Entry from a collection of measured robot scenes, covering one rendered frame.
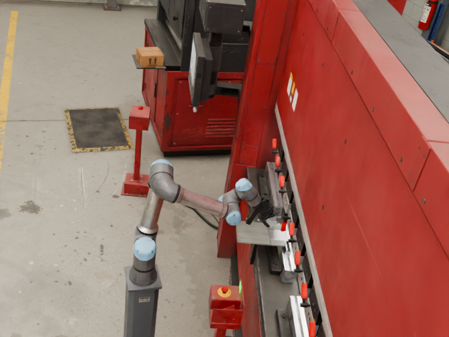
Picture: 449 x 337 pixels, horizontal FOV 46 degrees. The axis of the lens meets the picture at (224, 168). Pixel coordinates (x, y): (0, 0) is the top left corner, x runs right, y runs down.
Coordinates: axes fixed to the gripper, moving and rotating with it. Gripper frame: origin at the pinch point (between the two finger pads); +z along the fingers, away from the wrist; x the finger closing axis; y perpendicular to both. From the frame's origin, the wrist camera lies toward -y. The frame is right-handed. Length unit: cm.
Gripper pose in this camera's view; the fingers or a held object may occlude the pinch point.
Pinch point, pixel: (270, 227)
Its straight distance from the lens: 296.1
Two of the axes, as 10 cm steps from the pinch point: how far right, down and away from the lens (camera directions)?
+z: 5.3, 7.0, 4.8
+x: -0.3, -5.5, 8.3
